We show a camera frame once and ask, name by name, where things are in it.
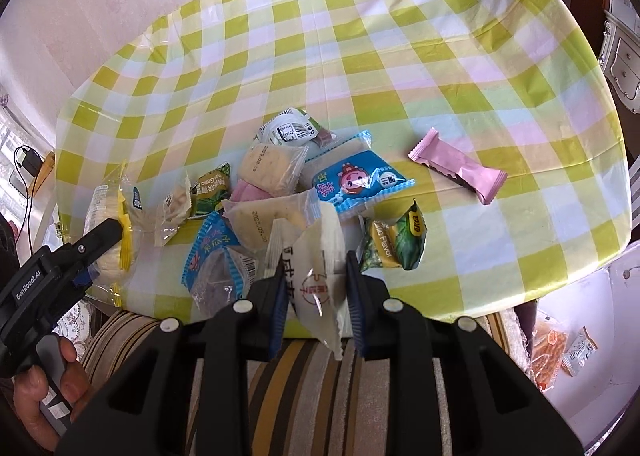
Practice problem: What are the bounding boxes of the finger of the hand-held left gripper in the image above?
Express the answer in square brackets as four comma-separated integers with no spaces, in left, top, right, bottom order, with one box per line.
[69,217,124,268]
[70,263,94,293]

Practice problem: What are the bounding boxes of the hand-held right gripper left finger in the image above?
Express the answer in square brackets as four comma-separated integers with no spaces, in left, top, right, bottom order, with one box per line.
[54,261,292,456]

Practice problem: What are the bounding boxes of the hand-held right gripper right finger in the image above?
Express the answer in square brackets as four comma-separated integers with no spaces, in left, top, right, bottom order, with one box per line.
[345,251,586,456]

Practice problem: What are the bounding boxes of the yellow trimmed cake packet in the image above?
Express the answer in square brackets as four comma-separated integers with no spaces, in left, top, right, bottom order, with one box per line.
[82,163,138,297]

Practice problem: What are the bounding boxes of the white translucent snack packet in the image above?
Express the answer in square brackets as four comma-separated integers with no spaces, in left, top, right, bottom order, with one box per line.
[265,201,362,362]

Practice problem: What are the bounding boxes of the green pea snack packet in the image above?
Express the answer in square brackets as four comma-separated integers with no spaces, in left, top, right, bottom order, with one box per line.
[359,199,429,273]
[189,162,233,218]

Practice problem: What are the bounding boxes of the blue cartoon snack packet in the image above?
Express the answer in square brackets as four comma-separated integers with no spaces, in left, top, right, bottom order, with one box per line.
[181,211,261,312]
[311,150,417,221]

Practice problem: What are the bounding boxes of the clear round cracker packet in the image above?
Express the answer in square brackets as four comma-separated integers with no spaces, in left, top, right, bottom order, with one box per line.
[222,191,322,249]
[236,142,309,197]

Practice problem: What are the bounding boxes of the pink snack bar packet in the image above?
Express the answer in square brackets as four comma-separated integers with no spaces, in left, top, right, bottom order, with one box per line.
[408,127,508,206]

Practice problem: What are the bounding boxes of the person's left hand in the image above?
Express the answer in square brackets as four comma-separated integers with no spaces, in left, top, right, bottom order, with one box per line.
[12,336,98,453]

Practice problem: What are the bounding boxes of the small clear pastry packet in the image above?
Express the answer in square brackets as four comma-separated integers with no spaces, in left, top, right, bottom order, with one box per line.
[155,175,195,247]

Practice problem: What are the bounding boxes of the striped chair cushion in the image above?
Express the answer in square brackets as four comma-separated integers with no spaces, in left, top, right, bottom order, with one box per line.
[80,308,511,456]

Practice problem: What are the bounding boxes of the pink cake packet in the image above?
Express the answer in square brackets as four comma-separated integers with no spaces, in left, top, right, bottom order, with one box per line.
[227,178,273,202]

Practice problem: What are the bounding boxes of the white and green snack packet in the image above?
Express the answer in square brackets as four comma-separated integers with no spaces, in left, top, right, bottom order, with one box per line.
[254,107,326,147]

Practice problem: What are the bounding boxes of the orange snack pack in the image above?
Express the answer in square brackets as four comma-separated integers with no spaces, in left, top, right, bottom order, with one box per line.
[530,325,571,378]

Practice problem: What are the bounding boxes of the small white sachet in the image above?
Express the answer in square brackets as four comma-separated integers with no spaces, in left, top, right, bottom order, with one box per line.
[562,328,599,377]

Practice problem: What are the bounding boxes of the white plastic bag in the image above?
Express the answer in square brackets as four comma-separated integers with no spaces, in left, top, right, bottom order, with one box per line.
[520,266,640,393]

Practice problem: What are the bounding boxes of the green checked plastic tablecloth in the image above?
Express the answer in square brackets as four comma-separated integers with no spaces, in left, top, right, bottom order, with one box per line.
[54,0,632,323]

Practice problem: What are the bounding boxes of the white ornate cabinet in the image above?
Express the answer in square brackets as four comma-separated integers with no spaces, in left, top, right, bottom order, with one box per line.
[597,1,640,114]

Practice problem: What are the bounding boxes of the black charger with cable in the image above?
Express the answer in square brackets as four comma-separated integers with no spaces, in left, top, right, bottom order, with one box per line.
[14,145,45,237]

